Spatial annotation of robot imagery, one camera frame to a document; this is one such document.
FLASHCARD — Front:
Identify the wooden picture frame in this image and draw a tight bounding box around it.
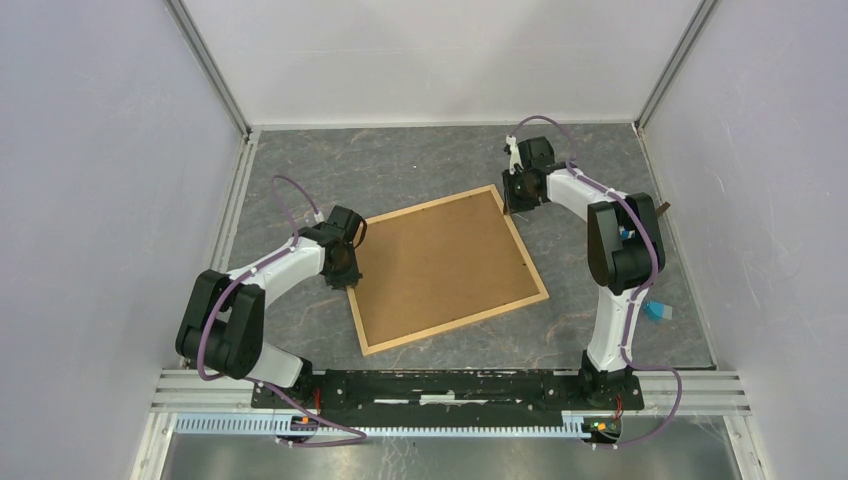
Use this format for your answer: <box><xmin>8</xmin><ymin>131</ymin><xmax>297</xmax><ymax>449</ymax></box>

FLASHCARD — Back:
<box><xmin>345</xmin><ymin>184</ymin><xmax>551</xmax><ymax>358</ymax></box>

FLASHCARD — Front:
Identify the brown backing board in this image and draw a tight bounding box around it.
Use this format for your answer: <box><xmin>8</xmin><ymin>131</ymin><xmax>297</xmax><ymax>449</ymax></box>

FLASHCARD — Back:
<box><xmin>352</xmin><ymin>192</ymin><xmax>542</xmax><ymax>348</ymax></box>

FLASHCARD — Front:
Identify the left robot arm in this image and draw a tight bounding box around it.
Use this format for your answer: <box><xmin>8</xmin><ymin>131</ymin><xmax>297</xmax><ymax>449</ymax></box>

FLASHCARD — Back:
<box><xmin>175</xmin><ymin>206</ymin><xmax>368</xmax><ymax>408</ymax></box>

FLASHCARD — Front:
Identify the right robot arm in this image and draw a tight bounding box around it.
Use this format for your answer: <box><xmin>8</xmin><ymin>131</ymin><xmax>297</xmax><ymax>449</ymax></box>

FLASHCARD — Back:
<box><xmin>502</xmin><ymin>136</ymin><xmax>665</xmax><ymax>408</ymax></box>

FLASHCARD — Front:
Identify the toy car with green block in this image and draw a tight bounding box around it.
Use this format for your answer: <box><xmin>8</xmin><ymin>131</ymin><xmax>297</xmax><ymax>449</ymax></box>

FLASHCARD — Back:
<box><xmin>619</xmin><ymin>227</ymin><xmax>636</xmax><ymax>240</ymax></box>

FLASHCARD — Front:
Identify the blue toy block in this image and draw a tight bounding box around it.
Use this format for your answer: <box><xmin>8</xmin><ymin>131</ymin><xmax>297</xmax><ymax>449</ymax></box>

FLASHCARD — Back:
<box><xmin>642</xmin><ymin>301</ymin><xmax>673</xmax><ymax>322</ymax></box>

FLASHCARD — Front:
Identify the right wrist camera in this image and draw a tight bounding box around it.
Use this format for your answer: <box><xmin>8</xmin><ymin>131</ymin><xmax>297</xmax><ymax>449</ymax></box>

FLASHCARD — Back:
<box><xmin>504</xmin><ymin>135</ymin><xmax>524</xmax><ymax>175</ymax></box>

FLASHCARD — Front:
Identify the blue white cable duct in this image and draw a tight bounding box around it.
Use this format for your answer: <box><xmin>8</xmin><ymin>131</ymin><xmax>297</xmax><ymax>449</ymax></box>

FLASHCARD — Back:
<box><xmin>173</xmin><ymin>413</ymin><xmax>611</xmax><ymax>440</ymax></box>

